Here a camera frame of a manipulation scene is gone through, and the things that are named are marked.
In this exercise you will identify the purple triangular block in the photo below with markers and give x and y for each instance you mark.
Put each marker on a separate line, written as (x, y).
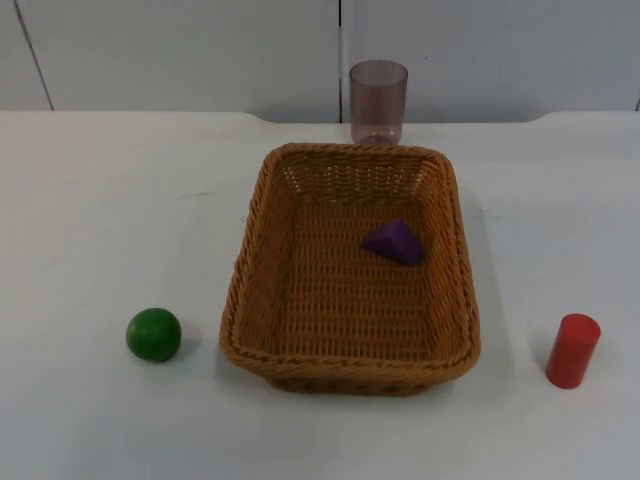
(394, 242)

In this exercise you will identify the green ball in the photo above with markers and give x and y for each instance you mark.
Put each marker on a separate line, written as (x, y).
(153, 334)

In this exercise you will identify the red cylinder block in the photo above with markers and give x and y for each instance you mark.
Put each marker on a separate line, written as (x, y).
(571, 350)

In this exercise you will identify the clear cup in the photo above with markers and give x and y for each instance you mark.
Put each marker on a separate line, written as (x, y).
(378, 102)

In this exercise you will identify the pale brown wicker basket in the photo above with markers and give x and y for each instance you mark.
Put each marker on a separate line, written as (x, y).
(345, 310)

